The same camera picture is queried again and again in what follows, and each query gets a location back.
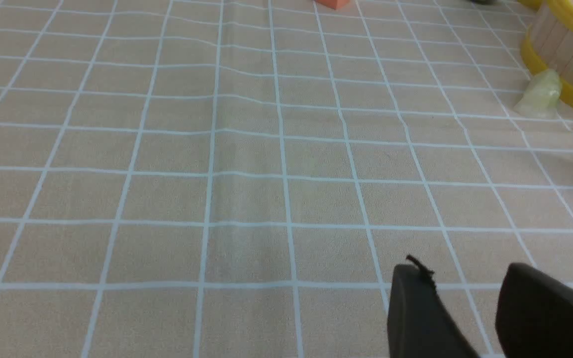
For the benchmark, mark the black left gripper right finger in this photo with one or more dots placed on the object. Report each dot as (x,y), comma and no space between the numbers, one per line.
(534,315)

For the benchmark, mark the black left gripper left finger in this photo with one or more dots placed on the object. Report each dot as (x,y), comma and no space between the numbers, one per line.
(418,324)

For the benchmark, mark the pale dumpling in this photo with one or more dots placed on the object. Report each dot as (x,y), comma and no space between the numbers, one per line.
(541,97)

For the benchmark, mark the bamboo steamer tray yellow rim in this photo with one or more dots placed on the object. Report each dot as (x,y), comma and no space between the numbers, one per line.
(548,43)

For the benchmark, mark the orange foam cube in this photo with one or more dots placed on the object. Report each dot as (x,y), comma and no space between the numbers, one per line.
(334,4)

